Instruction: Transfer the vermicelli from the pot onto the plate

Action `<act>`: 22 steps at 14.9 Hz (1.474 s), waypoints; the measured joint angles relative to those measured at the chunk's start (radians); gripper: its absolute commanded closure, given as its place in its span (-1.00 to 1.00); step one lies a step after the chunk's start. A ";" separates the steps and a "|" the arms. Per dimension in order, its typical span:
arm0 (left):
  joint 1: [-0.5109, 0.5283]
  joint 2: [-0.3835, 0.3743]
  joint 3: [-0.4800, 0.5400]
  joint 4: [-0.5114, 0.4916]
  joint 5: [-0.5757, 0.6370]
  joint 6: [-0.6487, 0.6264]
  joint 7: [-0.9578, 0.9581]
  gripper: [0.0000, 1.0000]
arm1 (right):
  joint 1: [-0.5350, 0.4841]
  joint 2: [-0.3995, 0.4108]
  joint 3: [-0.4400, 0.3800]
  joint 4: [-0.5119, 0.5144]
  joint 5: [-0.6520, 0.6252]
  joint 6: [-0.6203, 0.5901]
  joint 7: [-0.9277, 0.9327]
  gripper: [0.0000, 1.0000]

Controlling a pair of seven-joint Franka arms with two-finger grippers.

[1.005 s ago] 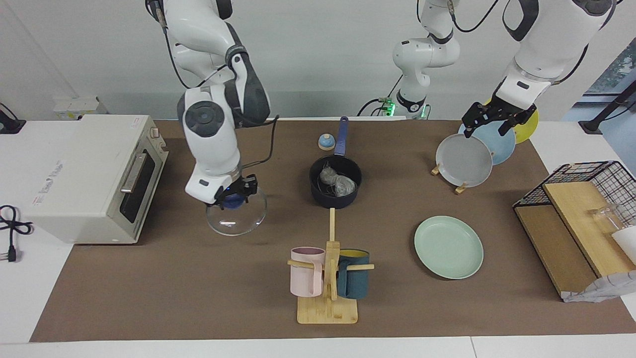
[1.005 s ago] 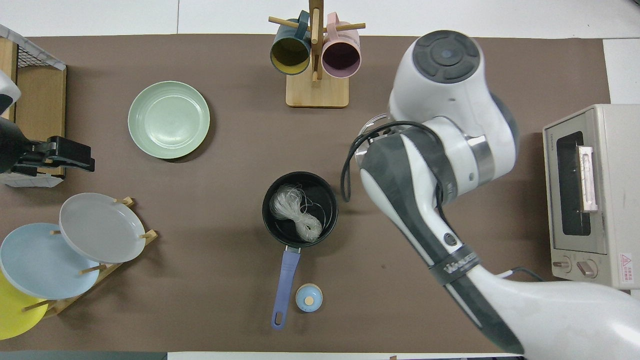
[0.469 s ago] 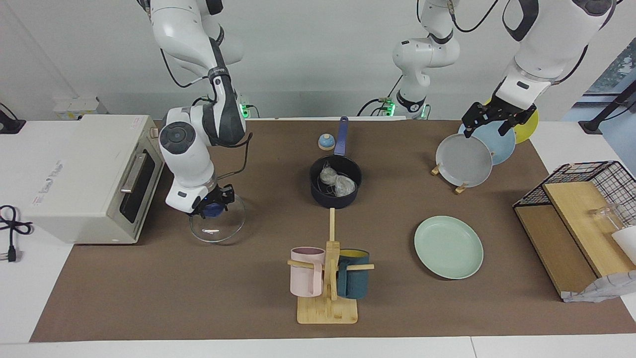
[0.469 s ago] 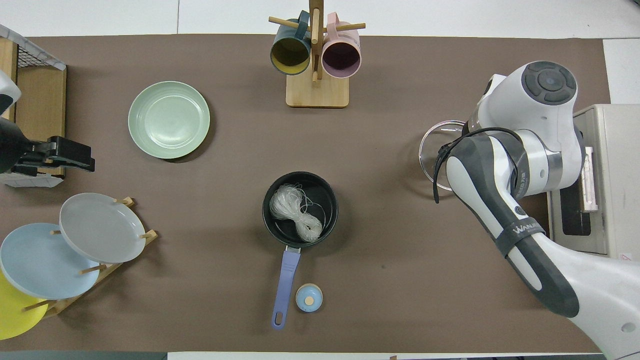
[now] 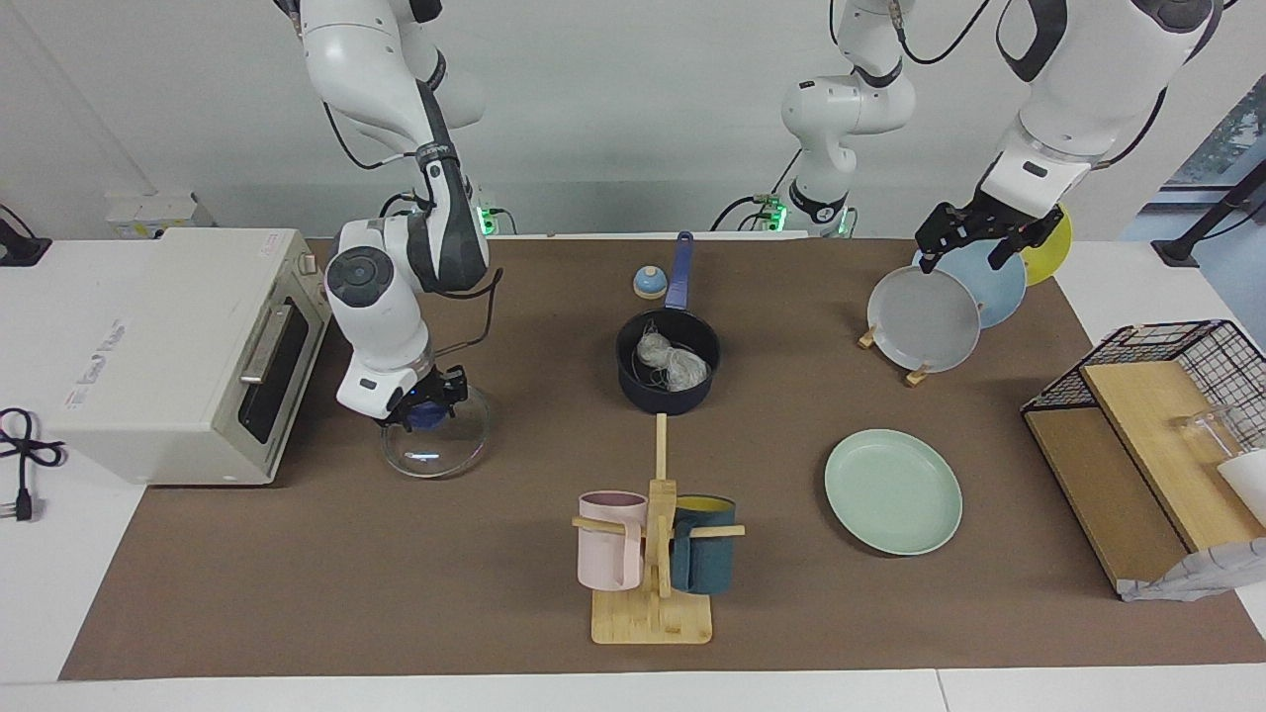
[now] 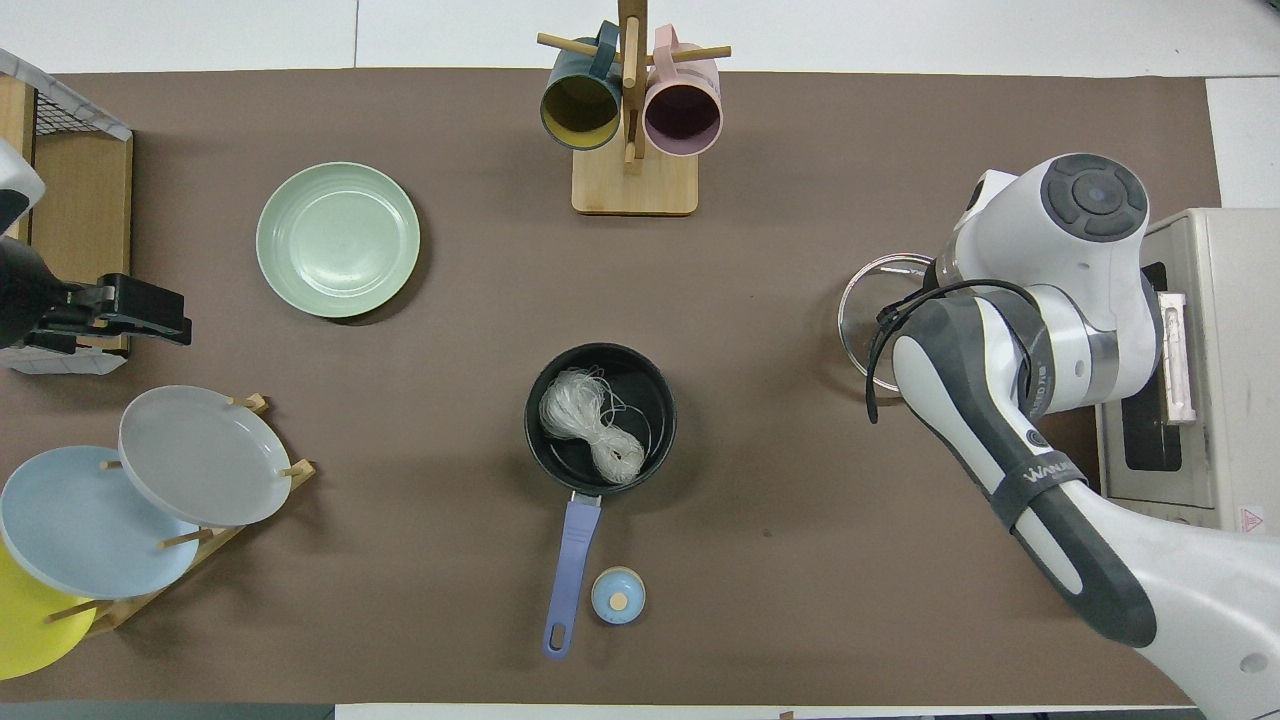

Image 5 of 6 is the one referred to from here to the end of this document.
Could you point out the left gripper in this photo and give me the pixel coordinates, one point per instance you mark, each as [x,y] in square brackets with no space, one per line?
[1029,222]

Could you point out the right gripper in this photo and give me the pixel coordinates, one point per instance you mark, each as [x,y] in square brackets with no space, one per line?
[427,388]

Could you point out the glass lid with blue knob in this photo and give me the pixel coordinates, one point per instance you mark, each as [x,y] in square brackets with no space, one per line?
[435,450]

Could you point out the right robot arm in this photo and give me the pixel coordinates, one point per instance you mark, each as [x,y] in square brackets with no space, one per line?
[371,59]

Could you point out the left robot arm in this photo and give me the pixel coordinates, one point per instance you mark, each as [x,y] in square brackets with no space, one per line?
[841,109]

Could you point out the light blue plate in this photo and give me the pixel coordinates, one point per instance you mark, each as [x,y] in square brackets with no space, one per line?
[994,287]

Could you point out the yellow plate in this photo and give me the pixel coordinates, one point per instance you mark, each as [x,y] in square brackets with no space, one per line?
[1050,257]

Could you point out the grey plate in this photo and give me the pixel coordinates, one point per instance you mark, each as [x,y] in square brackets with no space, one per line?
[922,318]

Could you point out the wooden plate rack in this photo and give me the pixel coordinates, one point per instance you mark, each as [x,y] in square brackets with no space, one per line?
[917,376]

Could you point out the white vermicelli bundle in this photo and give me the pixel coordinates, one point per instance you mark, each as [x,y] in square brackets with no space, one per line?
[678,368]

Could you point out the light green plate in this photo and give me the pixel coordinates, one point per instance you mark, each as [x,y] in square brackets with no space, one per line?
[893,491]

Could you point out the black stand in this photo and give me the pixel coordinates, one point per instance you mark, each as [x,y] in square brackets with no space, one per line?
[20,252]
[1202,222]

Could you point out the pink mug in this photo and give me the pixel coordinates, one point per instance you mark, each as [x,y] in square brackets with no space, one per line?
[608,554]

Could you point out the small blue knob lid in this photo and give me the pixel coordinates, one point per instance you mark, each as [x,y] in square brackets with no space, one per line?
[650,287]

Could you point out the window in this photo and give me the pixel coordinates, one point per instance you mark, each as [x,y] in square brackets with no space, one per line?
[1226,138]

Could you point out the white toaster oven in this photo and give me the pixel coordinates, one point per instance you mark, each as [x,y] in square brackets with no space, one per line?
[148,346]

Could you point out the brown wooden board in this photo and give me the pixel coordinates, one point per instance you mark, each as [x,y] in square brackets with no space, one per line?
[1098,494]

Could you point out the clear glass cup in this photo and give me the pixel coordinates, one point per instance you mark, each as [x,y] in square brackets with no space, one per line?
[1212,435]

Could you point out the wooden mug rack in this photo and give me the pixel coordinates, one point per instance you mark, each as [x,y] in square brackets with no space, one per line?
[653,618]

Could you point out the dark teal mug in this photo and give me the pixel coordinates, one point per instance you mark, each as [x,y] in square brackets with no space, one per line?
[704,559]

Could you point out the white cup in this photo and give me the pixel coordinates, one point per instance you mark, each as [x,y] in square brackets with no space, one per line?
[1248,485]

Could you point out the grey cloth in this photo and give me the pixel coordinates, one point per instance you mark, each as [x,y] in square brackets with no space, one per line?
[1207,574]

